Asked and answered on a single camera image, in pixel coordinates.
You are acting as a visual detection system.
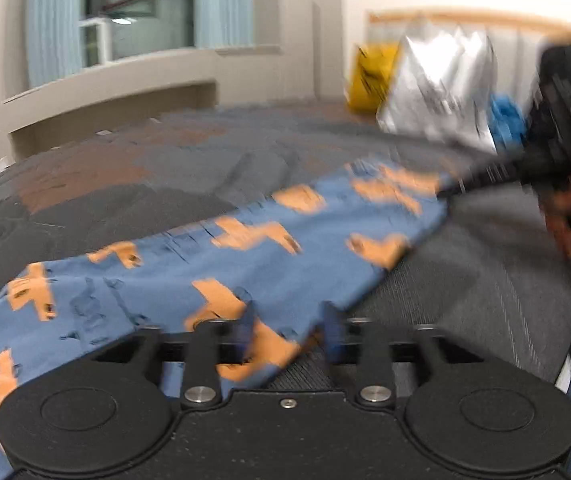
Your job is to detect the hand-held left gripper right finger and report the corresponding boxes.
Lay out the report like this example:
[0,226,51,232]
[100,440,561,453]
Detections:
[321,301,486,408]

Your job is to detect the blue pants with orange print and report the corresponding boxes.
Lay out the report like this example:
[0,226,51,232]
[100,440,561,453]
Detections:
[0,159,459,480]

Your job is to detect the person's right hand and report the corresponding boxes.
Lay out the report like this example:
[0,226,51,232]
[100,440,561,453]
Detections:
[539,184,571,262]

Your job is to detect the beige window bench cabinet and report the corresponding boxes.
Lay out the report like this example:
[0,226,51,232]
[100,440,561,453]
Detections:
[4,44,286,162]

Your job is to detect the silver foil bag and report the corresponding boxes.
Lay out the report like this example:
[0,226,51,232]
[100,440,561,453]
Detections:
[375,22,499,155]

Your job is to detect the wooden bed headboard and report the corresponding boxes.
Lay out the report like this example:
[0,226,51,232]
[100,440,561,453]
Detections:
[365,6,571,111]

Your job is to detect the blue cloth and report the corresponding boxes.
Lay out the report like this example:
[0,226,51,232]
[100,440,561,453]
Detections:
[489,92,530,150]

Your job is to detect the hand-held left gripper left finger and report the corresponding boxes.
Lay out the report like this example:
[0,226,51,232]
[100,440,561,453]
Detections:
[89,302,259,408]

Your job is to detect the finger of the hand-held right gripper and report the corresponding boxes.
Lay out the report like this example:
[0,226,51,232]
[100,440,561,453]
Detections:
[440,152,533,198]

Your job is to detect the light blue curtain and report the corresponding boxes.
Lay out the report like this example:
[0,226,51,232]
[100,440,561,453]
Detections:
[192,0,257,50]
[24,0,90,88]

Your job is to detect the window with open sash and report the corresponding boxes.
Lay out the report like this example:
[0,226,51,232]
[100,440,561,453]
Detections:
[84,0,197,67]

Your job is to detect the grey and orange quilted mattress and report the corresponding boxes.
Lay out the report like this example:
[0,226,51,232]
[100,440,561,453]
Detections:
[0,100,571,395]

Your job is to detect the yellow bag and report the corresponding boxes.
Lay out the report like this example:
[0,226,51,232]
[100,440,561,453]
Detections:
[346,42,402,115]

